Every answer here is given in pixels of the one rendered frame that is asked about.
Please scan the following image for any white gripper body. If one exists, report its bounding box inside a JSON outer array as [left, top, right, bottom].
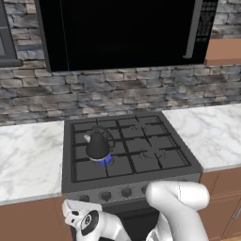
[[61, 199, 104, 218]]

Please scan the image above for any dark grey gas stove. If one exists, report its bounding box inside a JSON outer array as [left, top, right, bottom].
[[61, 110, 203, 241]]

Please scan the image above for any black kettle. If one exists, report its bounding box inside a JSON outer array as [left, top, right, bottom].
[[83, 125, 116, 162]]

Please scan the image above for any blue burner flame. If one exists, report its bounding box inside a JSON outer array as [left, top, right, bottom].
[[93, 153, 113, 167]]

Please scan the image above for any brown base cupboard door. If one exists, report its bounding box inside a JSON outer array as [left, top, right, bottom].
[[199, 191, 241, 241], [0, 195, 73, 241]]

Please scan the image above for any black oven door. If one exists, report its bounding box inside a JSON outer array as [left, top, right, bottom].
[[116, 207, 162, 241]]

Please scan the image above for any brown drawer front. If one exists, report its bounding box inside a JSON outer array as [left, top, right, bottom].
[[199, 167, 241, 205]]

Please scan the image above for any black microwave oven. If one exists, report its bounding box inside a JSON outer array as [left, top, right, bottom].
[[33, 0, 220, 72]]

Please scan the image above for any grey cupboard handle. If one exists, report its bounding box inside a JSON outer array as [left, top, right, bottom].
[[231, 205, 241, 221]]

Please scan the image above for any grey wall cupboard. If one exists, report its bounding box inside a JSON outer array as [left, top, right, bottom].
[[0, 0, 24, 68]]

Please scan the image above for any grey microwave handle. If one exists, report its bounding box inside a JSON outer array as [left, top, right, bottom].
[[183, 0, 203, 60]]

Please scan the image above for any brown wall cupboard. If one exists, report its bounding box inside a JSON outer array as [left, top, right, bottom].
[[203, 38, 241, 67]]

